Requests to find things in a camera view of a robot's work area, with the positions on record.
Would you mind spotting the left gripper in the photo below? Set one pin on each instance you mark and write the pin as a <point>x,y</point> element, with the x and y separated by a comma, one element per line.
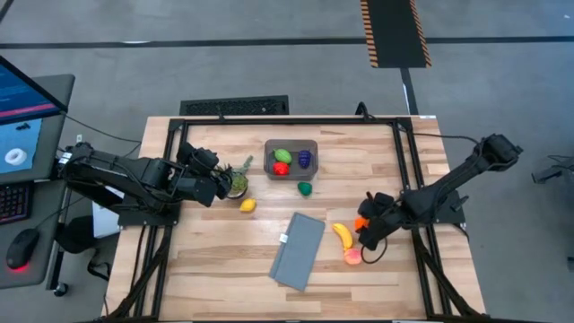
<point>184,179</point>

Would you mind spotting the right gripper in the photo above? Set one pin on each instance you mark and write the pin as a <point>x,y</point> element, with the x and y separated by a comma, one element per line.
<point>388,213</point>

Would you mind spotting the orange toy orange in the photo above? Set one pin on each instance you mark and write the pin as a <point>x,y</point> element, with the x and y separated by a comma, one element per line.
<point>360,223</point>

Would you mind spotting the yellow toy banana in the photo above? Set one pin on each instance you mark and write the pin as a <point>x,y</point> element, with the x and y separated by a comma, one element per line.
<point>343,234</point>

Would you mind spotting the pink toy peach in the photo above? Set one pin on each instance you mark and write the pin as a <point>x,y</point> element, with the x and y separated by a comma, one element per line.
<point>353,256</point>

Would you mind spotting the yellow toy lemon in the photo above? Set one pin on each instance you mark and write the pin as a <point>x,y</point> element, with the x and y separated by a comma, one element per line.
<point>247,205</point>

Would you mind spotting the dark green toy pepper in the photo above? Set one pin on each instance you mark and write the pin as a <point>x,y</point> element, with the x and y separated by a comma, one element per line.
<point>305,188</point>

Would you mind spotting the red toy fruit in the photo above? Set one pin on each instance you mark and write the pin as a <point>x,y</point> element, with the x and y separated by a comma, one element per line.
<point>281,169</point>

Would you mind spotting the purple toy grapes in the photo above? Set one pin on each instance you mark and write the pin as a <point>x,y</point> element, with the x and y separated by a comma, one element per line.
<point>305,159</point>

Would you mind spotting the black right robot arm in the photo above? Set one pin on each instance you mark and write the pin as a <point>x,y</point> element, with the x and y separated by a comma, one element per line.
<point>448,186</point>

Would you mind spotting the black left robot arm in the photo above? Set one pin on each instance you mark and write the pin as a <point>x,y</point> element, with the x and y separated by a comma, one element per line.
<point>112,168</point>

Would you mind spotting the potted succulent plant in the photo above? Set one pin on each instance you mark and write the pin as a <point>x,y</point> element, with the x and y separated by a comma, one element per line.
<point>240,184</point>

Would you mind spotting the translucent grey plastic container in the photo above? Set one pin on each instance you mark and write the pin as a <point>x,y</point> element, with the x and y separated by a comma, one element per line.
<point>269,175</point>

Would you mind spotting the black floor grille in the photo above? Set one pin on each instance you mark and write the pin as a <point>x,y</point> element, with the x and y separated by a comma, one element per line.
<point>233,106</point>

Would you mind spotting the folded grey cloth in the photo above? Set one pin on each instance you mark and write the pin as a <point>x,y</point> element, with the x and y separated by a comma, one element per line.
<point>298,251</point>

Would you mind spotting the white paper sheet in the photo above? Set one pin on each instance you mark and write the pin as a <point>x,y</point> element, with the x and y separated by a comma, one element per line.
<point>105,222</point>

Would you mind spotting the black rounded bag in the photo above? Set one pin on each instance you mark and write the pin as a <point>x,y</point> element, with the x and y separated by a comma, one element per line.
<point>76,235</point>

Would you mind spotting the grey side desk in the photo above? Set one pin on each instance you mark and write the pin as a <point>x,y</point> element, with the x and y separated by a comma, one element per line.
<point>45,233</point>

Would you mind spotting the black desk leg with caster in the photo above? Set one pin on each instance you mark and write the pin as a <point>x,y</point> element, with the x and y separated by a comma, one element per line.
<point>54,269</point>

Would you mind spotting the dark grey floor stand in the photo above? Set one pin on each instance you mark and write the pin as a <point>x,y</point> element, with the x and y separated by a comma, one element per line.
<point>556,174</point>

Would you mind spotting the black mat with orange stripes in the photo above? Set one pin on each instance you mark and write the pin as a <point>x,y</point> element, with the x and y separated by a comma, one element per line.
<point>394,31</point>

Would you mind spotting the black keyboard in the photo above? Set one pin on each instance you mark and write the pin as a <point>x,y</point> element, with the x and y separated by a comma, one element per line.
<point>13,204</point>

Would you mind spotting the black computer mouse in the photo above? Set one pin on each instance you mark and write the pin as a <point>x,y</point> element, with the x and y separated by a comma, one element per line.
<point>21,249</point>

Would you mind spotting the computer monitor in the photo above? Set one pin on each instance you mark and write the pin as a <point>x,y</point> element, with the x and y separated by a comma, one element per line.
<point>22,96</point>

